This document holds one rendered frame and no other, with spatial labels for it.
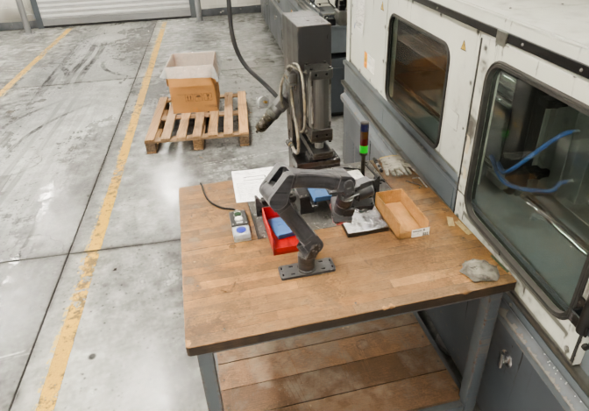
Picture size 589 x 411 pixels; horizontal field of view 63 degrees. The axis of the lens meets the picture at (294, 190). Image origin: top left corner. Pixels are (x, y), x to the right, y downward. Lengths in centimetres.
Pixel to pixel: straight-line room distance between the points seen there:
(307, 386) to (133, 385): 91
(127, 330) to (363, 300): 167
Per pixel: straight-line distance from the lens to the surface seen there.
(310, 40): 184
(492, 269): 181
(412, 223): 199
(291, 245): 181
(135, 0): 1107
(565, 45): 156
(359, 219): 196
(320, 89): 181
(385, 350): 240
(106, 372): 280
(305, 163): 191
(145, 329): 293
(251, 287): 169
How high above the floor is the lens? 204
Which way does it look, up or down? 31 degrees down
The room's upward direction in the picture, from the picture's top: 2 degrees counter-clockwise
